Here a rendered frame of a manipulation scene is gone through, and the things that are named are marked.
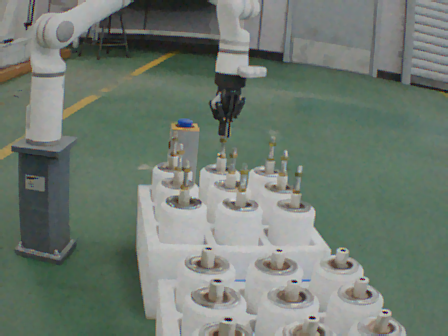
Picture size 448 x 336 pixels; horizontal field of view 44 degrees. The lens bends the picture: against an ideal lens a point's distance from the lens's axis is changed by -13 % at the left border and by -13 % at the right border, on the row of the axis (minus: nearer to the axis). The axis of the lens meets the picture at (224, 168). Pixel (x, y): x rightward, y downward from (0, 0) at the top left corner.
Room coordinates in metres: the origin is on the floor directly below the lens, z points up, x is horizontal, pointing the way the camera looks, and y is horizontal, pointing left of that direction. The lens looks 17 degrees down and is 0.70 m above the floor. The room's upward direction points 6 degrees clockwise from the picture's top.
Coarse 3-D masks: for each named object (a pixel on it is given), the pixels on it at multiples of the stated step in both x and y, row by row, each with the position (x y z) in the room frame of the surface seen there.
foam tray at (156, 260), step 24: (144, 192) 1.46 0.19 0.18; (144, 216) 1.30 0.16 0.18; (144, 240) 1.23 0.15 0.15; (264, 240) 1.24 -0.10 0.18; (312, 240) 1.27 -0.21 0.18; (144, 264) 1.21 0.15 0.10; (168, 264) 1.14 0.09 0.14; (240, 264) 1.17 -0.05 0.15; (312, 264) 1.21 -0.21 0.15; (144, 288) 1.19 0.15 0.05
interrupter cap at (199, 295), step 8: (200, 288) 0.85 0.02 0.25; (208, 288) 0.85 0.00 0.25; (224, 288) 0.86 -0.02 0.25; (192, 296) 0.81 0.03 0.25; (200, 296) 0.82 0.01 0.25; (224, 296) 0.83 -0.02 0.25; (232, 296) 0.83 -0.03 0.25; (240, 296) 0.83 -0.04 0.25; (200, 304) 0.79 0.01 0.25; (208, 304) 0.80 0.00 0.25; (216, 304) 0.80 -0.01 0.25; (224, 304) 0.80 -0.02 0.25; (232, 304) 0.80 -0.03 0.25
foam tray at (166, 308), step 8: (160, 280) 1.00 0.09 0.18; (168, 280) 1.00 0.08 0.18; (176, 280) 1.01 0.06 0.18; (160, 288) 0.97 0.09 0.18; (168, 288) 0.97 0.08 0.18; (176, 288) 0.98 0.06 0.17; (240, 288) 1.00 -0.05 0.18; (304, 288) 1.02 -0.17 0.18; (160, 296) 0.94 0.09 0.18; (168, 296) 0.94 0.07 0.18; (160, 304) 0.91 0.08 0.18; (168, 304) 0.91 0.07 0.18; (160, 312) 0.89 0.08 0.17; (168, 312) 0.88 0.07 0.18; (176, 312) 0.88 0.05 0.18; (160, 320) 0.88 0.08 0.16; (168, 320) 0.85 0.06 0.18; (176, 320) 0.86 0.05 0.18; (248, 320) 0.88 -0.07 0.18; (256, 320) 0.89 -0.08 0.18; (320, 320) 0.91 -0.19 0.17; (160, 328) 0.88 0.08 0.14; (168, 328) 0.83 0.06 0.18; (176, 328) 0.83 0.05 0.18; (248, 328) 0.85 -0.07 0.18
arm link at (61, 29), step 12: (96, 0) 1.45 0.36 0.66; (108, 0) 1.48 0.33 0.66; (120, 0) 1.51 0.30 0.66; (72, 12) 1.39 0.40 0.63; (84, 12) 1.42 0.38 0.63; (96, 12) 1.45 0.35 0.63; (108, 12) 1.49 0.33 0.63; (48, 24) 1.35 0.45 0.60; (60, 24) 1.36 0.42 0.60; (72, 24) 1.39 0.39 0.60; (84, 24) 1.42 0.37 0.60; (48, 36) 1.35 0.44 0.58; (60, 36) 1.36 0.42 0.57; (72, 36) 1.39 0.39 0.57; (60, 48) 1.39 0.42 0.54
